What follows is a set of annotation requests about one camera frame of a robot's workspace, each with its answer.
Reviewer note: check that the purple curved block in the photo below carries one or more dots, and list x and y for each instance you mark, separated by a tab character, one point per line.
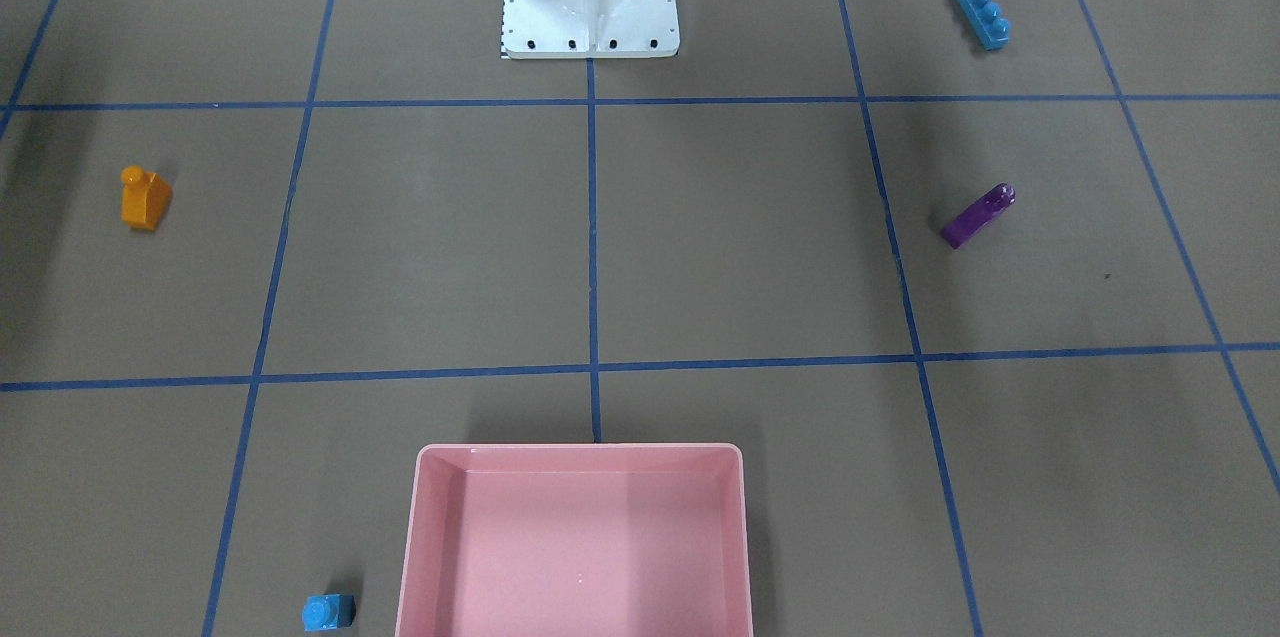
974	218

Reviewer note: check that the small blue block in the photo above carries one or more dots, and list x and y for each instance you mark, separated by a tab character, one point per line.
328	612

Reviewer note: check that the orange sloped block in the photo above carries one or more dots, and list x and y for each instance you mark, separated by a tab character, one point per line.
145	198

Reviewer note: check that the pink plastic box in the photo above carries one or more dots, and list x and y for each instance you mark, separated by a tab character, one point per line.
577	540

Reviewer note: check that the long blue stud block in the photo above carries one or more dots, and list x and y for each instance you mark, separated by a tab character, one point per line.
988	23

